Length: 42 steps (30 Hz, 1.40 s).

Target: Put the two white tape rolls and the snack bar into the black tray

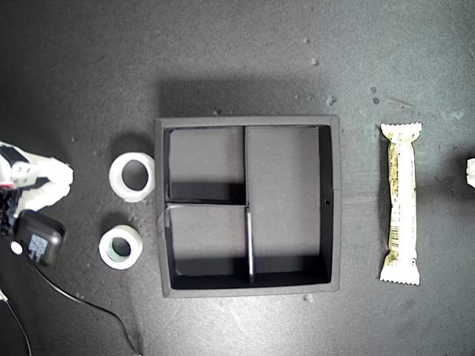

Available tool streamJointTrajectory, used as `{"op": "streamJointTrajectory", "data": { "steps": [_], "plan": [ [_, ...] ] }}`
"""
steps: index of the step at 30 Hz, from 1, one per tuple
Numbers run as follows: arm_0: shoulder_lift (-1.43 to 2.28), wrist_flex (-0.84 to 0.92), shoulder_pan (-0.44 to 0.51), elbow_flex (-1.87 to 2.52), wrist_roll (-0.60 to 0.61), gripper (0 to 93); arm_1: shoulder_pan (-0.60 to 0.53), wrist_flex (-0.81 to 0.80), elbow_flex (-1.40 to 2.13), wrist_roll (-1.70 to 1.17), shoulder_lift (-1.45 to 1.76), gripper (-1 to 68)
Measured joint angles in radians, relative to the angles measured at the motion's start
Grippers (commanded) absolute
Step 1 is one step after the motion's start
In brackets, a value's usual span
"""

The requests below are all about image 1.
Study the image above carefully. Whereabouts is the wide white tape roll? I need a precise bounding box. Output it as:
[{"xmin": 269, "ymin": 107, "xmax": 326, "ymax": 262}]
[{"xmin": 108, "ymin": 151, "xmax": 156, "ymax": 203}]

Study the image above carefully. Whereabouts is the snack bar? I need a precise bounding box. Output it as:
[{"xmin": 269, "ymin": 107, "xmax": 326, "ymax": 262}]
[{"xmin": 379, "ymin": 123, "xmax": 425, "ymax": 286}]

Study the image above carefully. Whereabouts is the small white tape roll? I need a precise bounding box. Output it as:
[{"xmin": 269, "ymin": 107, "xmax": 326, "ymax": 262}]
[{"xmin": 98, "ymin": 223, "xmax": 144, "ymax": 271}]

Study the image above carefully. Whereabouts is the black tray with wells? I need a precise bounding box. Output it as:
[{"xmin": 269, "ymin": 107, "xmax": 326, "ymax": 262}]
[{"xmin": 154, "ymin": 115, "xmax": 341, "ymax": 299}]

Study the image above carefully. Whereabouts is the black camera cable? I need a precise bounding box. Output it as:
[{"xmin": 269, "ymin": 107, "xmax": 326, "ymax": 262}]
[{"xmin": 22, "ymin": 248, "xmax": 143, "ymax": 356}]

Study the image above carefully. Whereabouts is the thin black cable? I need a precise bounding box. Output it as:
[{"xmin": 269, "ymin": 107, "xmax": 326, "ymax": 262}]
[{"xmin": 0, "ymin": 294, "xmax": 33, "ymax": 356}]

